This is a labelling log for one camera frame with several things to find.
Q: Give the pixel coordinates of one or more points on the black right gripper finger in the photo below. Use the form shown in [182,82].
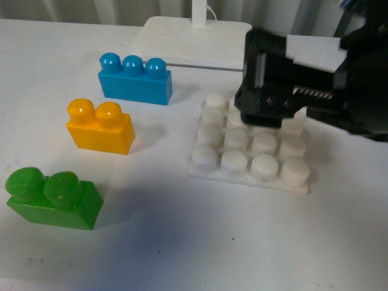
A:
[266,95]

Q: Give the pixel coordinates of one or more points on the white studded base plate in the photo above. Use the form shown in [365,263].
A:
[227,150]

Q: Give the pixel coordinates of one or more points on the green two-stud block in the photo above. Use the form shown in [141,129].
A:
[61,200]

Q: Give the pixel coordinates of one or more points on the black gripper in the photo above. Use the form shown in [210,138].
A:
[354,97]

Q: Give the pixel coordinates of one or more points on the grey pleated curtain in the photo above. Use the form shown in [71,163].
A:
[310,18]

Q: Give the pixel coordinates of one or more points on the white desk lamp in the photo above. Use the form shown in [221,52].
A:
[194,42]

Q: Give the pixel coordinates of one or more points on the yellow two-stud block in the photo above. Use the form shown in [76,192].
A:
[104,128]

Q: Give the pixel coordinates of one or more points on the blue three-stud block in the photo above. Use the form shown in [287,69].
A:
[132,79]

